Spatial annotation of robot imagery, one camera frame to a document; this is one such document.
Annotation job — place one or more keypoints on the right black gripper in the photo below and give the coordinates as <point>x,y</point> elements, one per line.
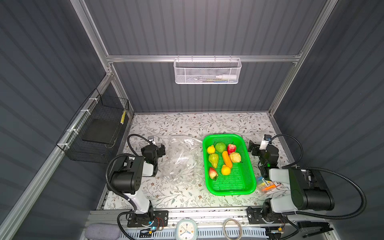
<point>254,149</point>

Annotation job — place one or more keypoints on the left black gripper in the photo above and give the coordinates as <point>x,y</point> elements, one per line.
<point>160,150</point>

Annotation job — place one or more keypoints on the clear zip top bag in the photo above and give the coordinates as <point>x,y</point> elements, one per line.
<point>183,163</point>

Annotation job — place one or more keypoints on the orange carrot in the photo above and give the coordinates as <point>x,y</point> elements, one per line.
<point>226,159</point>

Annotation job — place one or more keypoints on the green pear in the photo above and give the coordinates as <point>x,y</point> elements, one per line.
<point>214,160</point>

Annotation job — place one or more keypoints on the red yellow peach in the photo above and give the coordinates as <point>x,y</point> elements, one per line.
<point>213,174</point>

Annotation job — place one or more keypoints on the yellow lemon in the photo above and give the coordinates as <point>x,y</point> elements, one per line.
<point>211,149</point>

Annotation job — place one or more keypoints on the orange fruit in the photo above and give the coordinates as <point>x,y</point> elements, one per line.
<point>225,171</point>

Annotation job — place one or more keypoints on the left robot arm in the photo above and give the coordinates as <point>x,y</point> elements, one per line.
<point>124,177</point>

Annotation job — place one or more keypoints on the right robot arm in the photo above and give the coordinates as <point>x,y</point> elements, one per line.
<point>308,189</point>

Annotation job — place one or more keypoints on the pack of coloured markers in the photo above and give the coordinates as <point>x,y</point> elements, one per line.
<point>264,186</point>

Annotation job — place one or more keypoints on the green plastic basket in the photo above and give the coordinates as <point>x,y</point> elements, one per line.
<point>242,179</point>

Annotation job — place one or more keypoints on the red apple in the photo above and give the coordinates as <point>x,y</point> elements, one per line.
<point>231,148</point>

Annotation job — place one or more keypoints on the green cabbage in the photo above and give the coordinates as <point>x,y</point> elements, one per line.
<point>220,147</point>

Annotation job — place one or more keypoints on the black stapler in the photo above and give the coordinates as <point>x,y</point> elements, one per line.
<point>311,229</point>

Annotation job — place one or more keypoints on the white alarm clock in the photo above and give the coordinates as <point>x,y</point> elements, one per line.
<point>186,229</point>

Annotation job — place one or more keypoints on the grey cloth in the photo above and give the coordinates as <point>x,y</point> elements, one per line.
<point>102,232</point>

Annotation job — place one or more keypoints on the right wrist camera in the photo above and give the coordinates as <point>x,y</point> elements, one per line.
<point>265,142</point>

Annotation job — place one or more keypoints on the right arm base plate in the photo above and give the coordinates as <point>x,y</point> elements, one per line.
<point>261,216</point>

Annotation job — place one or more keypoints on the black wire basket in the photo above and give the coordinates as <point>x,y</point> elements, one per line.
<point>96,133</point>

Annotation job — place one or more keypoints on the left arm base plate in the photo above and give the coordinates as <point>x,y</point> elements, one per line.
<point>155,219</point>

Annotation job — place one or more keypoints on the white wire mesh basket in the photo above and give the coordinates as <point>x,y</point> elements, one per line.
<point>207,71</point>

